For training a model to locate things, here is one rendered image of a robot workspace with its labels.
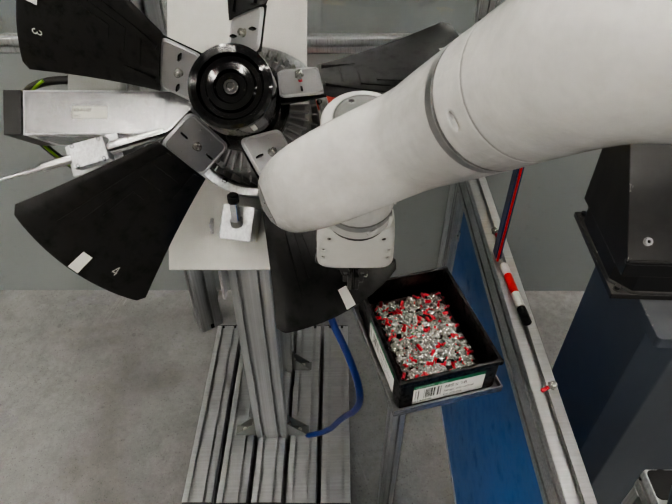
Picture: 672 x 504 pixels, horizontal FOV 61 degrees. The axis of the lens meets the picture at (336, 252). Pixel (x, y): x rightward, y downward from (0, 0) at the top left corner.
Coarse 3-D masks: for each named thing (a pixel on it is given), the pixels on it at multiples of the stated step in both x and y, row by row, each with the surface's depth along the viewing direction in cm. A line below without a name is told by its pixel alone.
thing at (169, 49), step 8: (168, 40) 80; (168, 48) 81; (176, 48) 81; (184, 48) 80; (168, 56) 82; (176, 56) 82; (184, 56) 81; (192, 56) 81; (168, 64) 84; (176, 64) 83; (184, 64) 82; (192, 64) 82; (160, 72) 85; (168, 72) 85; (184, 72) 84; (160, 80) 86; (168, 80) 86; (176, 80) 85; (184, 80) 85; (168, 88) 87; (184, 88) 86; (184, 96) 87
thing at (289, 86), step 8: (280, 72) 86; (288, 72) 86; (304, 72) 86; (312, 72) 86; (280, 80) 84; (288, 80) 84; (296, 80) 84; (304, 80) 84; (312, 80) 84; (320, 80) 83; (280, 88) 82; (288, 88) 82; (296, 88) 82; (304, 88) 82; (312, 88) 82; (320, 88) 82; (288, 96) 80; (296, 96) 80
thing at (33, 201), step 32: (128, 160) 80; (160, 160) 81; (64, 192) 79; (96, 192) 80; (128, 192) 82; (160, 192) 84; (192, 192) 88; (32, 224) 79; (64, 224) 80; (96, 224) 82; (128, 224) 84; (160, 224) 87; (64, 256) 82; (96, 256) 84; (128, 256) 86; (160, 256) 89; (128, 288) 88
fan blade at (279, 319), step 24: (264, 216) 79; (288, 240) 80; (312, 240) 82; (288, 264) 80; (312, 264) 82; (288, 288) 79; (312, 288) 81; (336, 288) 83; (360, 288) 85; (288, 312) 79; (312, 312) 81; (336, 312) 82
